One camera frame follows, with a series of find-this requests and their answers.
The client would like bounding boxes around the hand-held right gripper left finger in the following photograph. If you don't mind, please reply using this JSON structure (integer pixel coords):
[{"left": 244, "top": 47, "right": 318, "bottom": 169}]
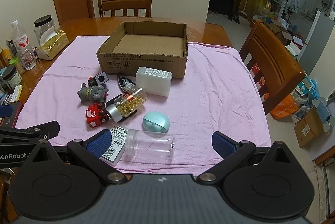
[{"left": 25, "top": 129, "right": 125, "bottom": 186}]

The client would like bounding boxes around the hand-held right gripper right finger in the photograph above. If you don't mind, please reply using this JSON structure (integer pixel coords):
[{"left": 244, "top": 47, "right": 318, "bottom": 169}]
[{"left": 197, "top": 132, "right": 297, "bottom": 184}]

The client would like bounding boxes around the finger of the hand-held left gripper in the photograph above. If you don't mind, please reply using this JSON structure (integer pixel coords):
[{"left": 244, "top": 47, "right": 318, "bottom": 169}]
[{"left": 26, "top": 121, "right": 61, "bottom": 140}]

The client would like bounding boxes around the flat pack with white label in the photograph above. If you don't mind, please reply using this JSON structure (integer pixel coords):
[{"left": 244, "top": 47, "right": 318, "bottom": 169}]
[{"left": 101, "top": 123, "right": 129, "bottom": 167}]

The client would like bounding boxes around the red toy train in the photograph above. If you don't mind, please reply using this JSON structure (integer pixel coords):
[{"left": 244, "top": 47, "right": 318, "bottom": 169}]
[{"left": 86, "top": 102, "right": 111, "bottom": 129}]

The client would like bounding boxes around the grey toy figure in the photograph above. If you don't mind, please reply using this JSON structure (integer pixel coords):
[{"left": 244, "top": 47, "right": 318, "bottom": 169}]
[{"left": 77, "top": 83, "right": 109, "bottom": 104}]

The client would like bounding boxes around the capsule bottle with silver cap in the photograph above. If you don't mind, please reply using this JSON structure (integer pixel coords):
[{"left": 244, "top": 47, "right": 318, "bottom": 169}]
[{"left": 105, "top": 87, "right": 147, "bottom": 122}]

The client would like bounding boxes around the clear plastic jar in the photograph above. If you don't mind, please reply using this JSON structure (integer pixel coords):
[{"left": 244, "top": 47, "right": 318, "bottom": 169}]
[{"left": 124, "top": 129, "right": 175, "bottom": 162}]

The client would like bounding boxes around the teal earbud case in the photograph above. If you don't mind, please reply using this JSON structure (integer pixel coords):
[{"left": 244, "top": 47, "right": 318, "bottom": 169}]
[{"left": 142, "top": 112, "right": 170, "bottom": 133}]

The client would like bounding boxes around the cardboard box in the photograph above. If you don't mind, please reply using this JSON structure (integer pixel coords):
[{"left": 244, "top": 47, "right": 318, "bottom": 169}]
[{"left": 96, "top": 21, "right": 188, "bottom": 79}]

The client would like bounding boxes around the dark red box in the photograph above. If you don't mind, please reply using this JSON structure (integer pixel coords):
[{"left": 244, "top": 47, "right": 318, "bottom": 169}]
[{"left": 0, "top": 101, "right": 23, "bottom": 125}]

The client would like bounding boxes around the blue object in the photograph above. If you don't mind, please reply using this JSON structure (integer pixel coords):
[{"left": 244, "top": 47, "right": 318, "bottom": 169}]
[{"left": 0, "top": 105, "right": 13, "bottom": 117}]

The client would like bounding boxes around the pink cloth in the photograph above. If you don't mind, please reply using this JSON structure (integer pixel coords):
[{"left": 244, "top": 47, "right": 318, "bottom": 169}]
[{"left": 15, "top": 35, "right": 271, "bottom": 175}]

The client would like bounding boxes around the dark jar with black lid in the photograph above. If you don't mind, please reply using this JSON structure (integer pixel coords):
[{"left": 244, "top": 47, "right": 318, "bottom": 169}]
[{"left": 0, "top": 66, "right": 23, "bottom": 94}]

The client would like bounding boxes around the black toy with white cube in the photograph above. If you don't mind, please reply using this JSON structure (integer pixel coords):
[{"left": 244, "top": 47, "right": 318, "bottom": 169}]
[{"left": 88, "top": 72, "right": 108, "bottom": 87}]

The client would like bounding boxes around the orange bag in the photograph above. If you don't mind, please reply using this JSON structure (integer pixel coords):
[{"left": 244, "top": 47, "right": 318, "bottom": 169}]
[{"left": 269, "top": 93, "right": 299, "bottom": 120}]

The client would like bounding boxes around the green capped container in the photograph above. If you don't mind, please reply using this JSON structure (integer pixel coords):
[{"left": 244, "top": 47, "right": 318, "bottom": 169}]
[{"left": 12, "top": 57, "right": 25, "bottom": 75}]

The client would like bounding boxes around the white plastic bottle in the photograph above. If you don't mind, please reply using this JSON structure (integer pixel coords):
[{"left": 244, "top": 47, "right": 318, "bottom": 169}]
[{"left": 135, "top": 67, "right": 173, "bottom": 97}]

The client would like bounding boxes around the gold tissue pack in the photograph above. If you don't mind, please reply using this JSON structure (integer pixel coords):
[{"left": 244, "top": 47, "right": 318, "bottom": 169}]
[{"left": 35, "top": 29, "right": 70, "bottom": 60}]

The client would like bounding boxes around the clear water bottle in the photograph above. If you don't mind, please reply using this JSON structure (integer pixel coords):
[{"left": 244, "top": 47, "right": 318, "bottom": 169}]
[{"left": 11, "top": 20, "right": 37, "bottom": 70}]

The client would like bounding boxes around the brown cardboard carton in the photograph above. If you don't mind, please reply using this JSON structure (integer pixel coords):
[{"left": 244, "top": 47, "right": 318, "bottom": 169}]
[{"left": 294, "top": 106, "right": 331, "bottom": 148}]

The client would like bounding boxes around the pen holder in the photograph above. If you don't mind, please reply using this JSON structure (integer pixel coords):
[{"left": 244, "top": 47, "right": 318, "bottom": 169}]
[{"left": 5, "top": 40, "right": 19, "bottom": 58}]

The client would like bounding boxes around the clear jar with black lid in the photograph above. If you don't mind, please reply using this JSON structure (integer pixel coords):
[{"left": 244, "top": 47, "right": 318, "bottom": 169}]
[{"left": 34, "top": 15, "right": 57, "bottom": 44}]

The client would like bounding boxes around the open cardboard carton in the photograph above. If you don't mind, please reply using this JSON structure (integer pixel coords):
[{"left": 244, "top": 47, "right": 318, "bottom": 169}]
[{"left": 267, "top": 19, "right": 294, "bottom": 45}]

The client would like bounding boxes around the grey refrigerator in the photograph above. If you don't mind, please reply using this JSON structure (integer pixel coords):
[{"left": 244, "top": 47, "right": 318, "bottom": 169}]
[{"left": 297, "top": 8, "right": 335, "bottom": 75}]

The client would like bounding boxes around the wooden cabinet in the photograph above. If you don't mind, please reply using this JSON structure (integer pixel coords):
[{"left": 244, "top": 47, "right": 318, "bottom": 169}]
[{"left": 239, "top": 0, "right": 270, "bottom": 22}]

